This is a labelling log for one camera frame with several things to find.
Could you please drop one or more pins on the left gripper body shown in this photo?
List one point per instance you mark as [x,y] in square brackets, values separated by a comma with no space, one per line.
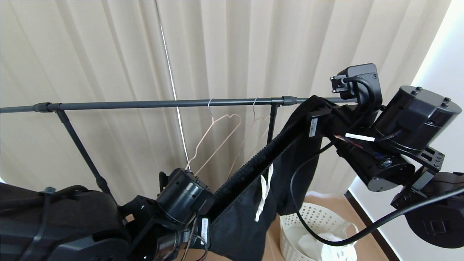
[203,232]

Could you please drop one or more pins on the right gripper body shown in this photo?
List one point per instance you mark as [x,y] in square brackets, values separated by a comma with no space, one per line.
[326,121]

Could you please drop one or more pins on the black shorts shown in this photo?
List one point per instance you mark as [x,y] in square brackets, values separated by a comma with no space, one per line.
[239,224]

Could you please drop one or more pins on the pink clothes hanger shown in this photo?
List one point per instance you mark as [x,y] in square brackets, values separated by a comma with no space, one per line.
[224,115]
[253,108]

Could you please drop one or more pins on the white laundry basket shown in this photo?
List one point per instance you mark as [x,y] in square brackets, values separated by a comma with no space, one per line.
[319,217]

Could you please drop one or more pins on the black clothes rack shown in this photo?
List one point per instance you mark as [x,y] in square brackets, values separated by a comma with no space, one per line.
[127,104]

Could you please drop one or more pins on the white garment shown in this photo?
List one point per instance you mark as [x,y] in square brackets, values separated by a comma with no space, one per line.
[326,250]

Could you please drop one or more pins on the beige curtain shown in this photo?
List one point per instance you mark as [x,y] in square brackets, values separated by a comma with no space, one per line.
[108,47]

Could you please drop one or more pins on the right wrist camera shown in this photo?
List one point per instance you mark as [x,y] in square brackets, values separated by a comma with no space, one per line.
[362,78]

